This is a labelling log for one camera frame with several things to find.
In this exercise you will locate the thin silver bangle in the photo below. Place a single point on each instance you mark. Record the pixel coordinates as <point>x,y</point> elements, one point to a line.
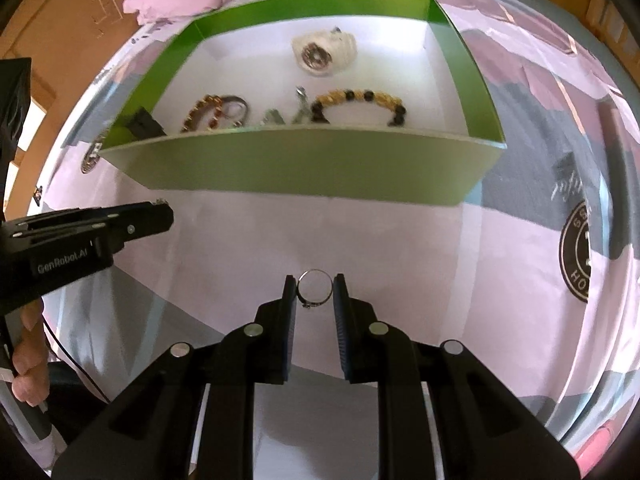
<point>235,109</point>

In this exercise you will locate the wooden cabinet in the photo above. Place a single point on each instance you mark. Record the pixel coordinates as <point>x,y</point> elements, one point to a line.
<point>590,5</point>

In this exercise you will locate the person left hand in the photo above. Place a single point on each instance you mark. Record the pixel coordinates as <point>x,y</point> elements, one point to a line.
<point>30,358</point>

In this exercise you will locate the white wrist watch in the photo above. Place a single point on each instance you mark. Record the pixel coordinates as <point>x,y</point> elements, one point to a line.
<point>325,52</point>

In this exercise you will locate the black wristband watch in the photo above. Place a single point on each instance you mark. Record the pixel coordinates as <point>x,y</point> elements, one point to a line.
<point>142,126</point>

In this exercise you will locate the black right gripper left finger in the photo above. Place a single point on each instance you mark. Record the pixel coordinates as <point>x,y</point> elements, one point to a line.
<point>274,346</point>

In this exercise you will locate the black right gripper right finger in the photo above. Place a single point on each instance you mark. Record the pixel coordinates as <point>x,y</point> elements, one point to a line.
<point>353,318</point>

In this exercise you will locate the green cardboard box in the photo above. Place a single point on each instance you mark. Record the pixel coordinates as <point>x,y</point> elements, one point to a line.
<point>410,121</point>

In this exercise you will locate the pink grey patterned bedsheet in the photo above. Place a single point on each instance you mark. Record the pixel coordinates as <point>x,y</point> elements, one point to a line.
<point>536,269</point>

